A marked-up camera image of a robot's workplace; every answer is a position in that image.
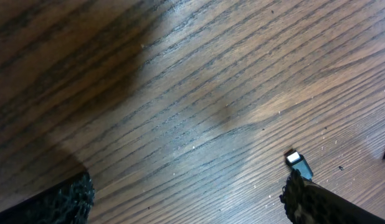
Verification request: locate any black USB charging cable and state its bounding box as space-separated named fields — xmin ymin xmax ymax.
xmin=284 ymin=149 xmax=315 ymax=182

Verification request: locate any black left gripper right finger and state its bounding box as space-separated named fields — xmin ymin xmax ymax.
xmin=280 ymin=169 xmax=385 ymax=224

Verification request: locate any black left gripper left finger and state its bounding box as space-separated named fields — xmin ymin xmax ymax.
xmin=0 ymin=172 xmax=95 ymax=224

